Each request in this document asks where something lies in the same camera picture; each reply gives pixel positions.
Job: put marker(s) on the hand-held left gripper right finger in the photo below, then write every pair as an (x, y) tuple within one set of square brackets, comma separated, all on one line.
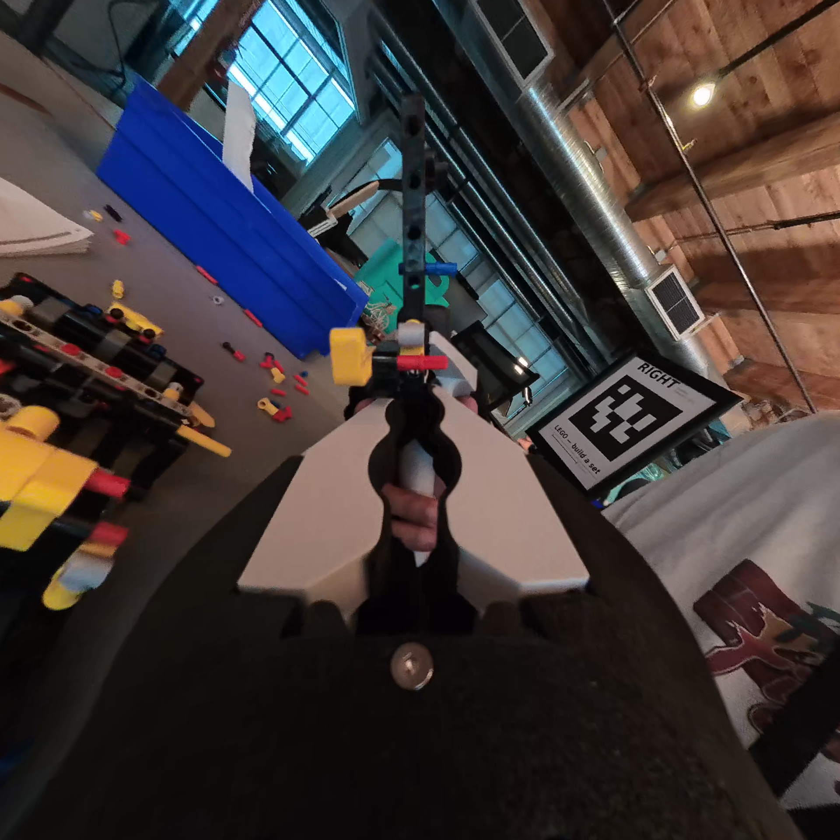
[(518, 518)]

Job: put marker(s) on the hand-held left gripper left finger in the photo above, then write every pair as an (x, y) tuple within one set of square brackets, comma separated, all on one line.
[(308, 518)]

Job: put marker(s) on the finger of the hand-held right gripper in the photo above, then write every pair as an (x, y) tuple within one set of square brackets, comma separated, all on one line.
[(446, 351)]

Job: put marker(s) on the black lego beam assembly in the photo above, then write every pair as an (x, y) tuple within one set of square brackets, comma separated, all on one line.
[(412, 197)]

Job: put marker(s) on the partly built lego car chassis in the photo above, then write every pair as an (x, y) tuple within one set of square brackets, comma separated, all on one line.
[(79, 380)]

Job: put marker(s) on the scattered lego pins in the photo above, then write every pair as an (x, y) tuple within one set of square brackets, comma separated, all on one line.
[(275, 387)]

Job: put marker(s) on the person's right hand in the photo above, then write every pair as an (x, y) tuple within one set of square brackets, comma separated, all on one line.
[(413, 518)]

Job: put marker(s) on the teal bag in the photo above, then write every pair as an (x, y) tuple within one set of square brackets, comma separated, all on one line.
[(387, 269)]

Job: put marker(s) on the framed black white marker sign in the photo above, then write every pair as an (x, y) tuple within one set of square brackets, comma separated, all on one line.
[(630, 420)]

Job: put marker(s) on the white vent grille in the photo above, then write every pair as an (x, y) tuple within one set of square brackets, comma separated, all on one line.
[(518, 36), (676, 302)]

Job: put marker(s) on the blue plastic bin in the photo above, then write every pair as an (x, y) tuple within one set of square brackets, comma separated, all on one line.
[(216, 216)]

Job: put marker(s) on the white paper bag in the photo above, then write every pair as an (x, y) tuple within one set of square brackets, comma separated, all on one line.
[(237, 131)]

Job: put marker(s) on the ceiling lamp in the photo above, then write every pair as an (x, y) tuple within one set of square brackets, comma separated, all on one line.
[(702, 95)]

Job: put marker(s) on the open instruction booklet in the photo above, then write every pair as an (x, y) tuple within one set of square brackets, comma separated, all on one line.
[(33, 223)]

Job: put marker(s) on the silver ventilation duct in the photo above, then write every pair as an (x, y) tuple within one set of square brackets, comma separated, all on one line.
[(590, 197)]

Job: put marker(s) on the wooden post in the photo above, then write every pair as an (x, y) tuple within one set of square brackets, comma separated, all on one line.
[(210, 46)]

